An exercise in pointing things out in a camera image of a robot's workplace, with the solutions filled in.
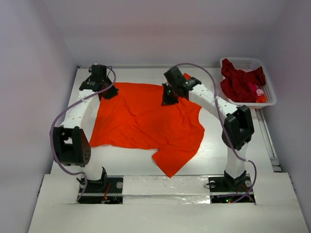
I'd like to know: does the orange t shirt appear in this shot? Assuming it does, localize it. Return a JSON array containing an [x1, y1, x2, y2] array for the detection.
[[89, 83, 205, 178]]

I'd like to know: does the white plastic basket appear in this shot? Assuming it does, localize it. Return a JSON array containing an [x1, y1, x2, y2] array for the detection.
[[220, 57, 276, 109]]

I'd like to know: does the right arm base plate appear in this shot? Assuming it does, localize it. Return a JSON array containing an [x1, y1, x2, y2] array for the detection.
[[204, 174, 255, 204]]

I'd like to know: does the pink garment in basket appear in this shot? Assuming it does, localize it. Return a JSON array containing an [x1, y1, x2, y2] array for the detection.
[[248, 83, 264, 97]]

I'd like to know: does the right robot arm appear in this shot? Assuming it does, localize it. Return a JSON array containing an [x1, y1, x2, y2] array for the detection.
[[162, 66, 255, 190]]

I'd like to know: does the dark red t shirt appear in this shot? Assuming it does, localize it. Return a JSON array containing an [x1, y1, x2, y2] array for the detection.
[[220, 59, 266, 103]]

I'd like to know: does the small orange garment in basket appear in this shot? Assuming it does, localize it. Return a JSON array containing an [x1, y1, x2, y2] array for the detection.
[[256, 94, 267, 103]]

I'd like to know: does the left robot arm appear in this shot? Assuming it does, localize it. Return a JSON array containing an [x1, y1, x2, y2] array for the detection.
[[50, 64, 118, 192]]

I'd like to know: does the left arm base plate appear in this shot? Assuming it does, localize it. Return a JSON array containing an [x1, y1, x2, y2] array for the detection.
[[78, 176, 123, 204]]

